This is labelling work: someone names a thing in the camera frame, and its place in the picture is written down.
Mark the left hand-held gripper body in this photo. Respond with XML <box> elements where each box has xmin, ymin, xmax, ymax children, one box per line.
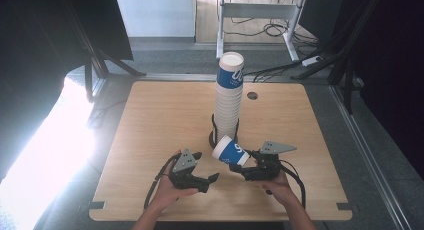
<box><xmin>168</xmin><ymin>148</ymin><xmax>210</xmax><ymax>193</ymax></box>

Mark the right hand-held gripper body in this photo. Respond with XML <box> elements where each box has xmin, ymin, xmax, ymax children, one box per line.
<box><xmin>244</xmin><ymin>140</ymin><xmax>298</xmax><ymax>182</ymax></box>

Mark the blue sleeve paper cup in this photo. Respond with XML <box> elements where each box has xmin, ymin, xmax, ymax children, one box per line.
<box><xmin>211</xmin><ymin>134</ymin><xmax>251</xmax><ymax>167</ymax></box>

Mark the black wire cup holder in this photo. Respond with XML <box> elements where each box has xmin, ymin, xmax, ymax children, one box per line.
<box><xmin>208</xmin><ymin>113</ymin><xmax>240</xmax><ymax>150</ymax></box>

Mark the stack of white paper cups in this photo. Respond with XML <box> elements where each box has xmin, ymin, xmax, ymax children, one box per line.
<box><xmin>213</xmin><ymin>51</ymin><xmax>245</xmax><ymax>146</ymax></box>

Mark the person's right hand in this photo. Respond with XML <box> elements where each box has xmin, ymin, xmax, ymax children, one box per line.
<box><xmin>261</xmin><ymin>171</ymin><xmax>300</xmax><ymax>208</ymax></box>

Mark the person's left hand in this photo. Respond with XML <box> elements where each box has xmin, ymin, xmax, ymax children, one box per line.
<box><xmin>149</xmin><ymin>171</ymin><xmax>200</xmax><ymax>214</ymax></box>

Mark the white power strip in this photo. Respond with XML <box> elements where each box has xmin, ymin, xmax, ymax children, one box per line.
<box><xmin>301</xmin><ymin>55</ymin><xmax>324</xmax><ymax>67</ymax></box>

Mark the black tripod stand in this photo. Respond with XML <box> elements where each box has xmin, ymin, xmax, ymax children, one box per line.
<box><xmin>68</xmin><ymin>9</ymin><xmax>148</xmax><ymax>103</ymax></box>
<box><xmin>291</xmin><ymin>0</ymin><xmax>384</xmax><ymax>115</ymax></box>

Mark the white panel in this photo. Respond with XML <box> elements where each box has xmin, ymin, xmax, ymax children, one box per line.
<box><xmin>114</xmin><ymin>0</ymin><xmax>197</xmax><ymax>38</ymax></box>

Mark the dark curtain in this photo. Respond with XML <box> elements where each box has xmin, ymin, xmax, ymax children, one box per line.
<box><xmin>0</xmin><ymin>0</ymin><xmax>134</xmax><ymax>183</ymax></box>
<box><xmin>346</xmin><ymin>0</ymin><xmax>424</xmax><ymax>181</ymax></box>

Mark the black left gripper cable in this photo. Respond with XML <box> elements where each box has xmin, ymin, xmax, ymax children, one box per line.
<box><xmin>143</xmin><ymin>153</ymin><xmax>183</xmax><ymax>211</ymax></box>

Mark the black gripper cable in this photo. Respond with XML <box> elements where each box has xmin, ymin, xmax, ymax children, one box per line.
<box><xmin>143</xmin><ymin>153</ymin><xmax>183</xmax><ymax>211</ymax></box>
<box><xmin>279</xmin><ymin>159</ymin><xmax>307</xmax><ymax>210</ymax></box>

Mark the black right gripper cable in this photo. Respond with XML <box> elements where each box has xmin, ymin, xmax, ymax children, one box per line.
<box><xmin>279</xmin><ymin>159</ymin><xmax>307</xmax><ymax>210</ymax></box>

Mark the metal floor rail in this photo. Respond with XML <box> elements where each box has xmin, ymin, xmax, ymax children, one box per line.
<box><xmin>329</xmin><ymin>84</ymin><xmax>416</xmax><ymax>230</ymax></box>

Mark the black floor cable bundle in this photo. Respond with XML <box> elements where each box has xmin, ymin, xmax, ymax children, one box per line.
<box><xmin>222</xmin><ymin>16</ymin><xmax>323</xmax><ymax>84</ymax></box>

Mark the white metal desk frame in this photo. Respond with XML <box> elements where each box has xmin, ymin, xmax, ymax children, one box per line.
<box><xmin>215</xmin><ymin>0</ymin><xmax>308</xmax><ymax>63</ymax></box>

